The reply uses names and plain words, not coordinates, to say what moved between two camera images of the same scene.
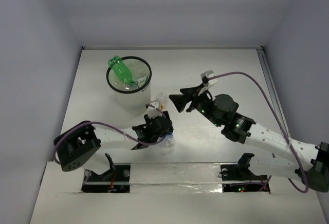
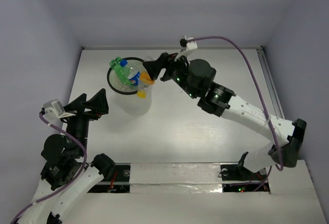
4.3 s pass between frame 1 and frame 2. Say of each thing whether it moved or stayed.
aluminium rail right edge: stayed
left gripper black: moved
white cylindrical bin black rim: stayed
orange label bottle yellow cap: moved
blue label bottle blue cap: moved
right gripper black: moved
